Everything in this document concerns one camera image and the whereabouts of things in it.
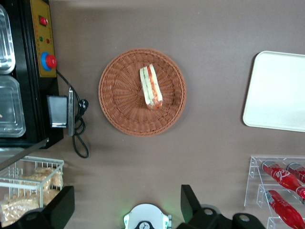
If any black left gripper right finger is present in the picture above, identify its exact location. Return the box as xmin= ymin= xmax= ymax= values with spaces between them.
xmin=177 ymin=185 xmax=265 ymax=229

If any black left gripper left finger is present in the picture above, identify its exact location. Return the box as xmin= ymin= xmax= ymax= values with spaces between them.
xmin=0 ymin=186 xmax=75 ymax=229

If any triangle sandwich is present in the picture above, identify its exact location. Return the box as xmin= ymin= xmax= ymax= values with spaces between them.
xmin=139 ymin=63 xmax=163 ymax=110

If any round brown wicker basket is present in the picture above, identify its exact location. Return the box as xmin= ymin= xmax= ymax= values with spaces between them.
xmin=98 ymin=48 xmax=187 ymax=137

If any beige plastic tray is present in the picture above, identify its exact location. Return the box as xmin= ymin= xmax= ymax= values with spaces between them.
xmin=242 ymin=50 xmax=305 ymax=133

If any rice cracker snack pack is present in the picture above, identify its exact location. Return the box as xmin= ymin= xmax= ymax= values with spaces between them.
xmin=35 ymin=167 xmax=64 ymax=191
xmin=14 ymin=175 xmax=52 ymax=191
xmin=0 ymin=194 xmax=40 ymax=227

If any grey metal bar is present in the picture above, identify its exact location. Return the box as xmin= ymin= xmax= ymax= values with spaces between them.
xmin=0 ymin=138 xmax=50 ymax=170

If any clear acrylic bottle rack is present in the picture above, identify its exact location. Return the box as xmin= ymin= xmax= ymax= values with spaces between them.
xmin=244 ymin=155 xmax=305 ymax=229

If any red cola bottle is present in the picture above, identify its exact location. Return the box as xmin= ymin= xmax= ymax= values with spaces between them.
xmin=265 ymin=189 xmax=305 ymax=229
xmin=287 ymin=162 xmax=305 ymax=184
xmin=261 ymin=160 xmax=305 ymax=198

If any black box with metal plate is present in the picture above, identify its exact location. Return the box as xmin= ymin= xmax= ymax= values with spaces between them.
xmin=46 ymin=87 xmax=76 ymax=136

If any black machine yellow control panel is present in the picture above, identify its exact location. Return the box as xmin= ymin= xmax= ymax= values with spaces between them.
xmin=0 ymin=0 xmax=64 ymax=150

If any white wire basket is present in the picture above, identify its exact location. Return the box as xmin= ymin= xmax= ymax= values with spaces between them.
xmin=0 ymin=156 xmax=65 ymax=208

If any black power cable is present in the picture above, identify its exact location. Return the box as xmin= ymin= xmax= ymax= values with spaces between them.
xmin=56 ymin=70 xmax=90 ymax=158

